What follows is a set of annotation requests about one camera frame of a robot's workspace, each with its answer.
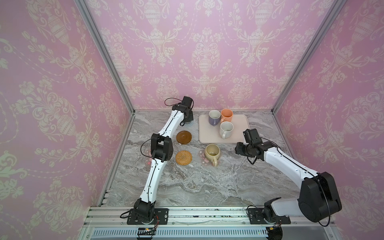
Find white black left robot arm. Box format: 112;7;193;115
132;100;194;224

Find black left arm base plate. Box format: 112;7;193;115
127;208;169;225

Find right aluminium corner post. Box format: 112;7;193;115
271;0;347;116

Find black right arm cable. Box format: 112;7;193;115
259;136;281;149

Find aluminium front rail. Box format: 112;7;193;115
84;206;319;227

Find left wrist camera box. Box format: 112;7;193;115
182;96;194;109

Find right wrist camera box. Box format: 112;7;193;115
243;129;263;147

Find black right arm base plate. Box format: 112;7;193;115
246;206;291;225

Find white speckled mug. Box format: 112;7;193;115
219;122;234;139

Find white perforated cable duct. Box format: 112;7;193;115
88;226;268;240

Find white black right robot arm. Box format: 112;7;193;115
235;142;343;223

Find brown round wooden coaster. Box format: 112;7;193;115
176;131;192;145

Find cream rectangular tray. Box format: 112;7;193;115
198;114;250;144

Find purple ceramic mug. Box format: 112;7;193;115
209;110;221;127

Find grey ceramic mug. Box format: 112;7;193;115
185;112;194;123

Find orange ceramic mug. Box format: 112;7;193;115
221;109;234;123

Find left aluminium corner post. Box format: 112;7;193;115
74;0;135;115

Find beige glazed round mug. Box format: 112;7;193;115
204;144;221;167

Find woven rattan round coaster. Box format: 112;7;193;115
175;150;193;166

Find pink flower coaster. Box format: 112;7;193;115
199;150;222;167
144;150;152;166

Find aluminium corner post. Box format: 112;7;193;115
271;0;347;116
74;0;135;115

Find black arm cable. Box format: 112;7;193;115
259;136;281;149
164;97;184;107

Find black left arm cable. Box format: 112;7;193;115
164;97;184;107

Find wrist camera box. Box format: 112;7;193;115
243;129;263;147
182;96;194;109

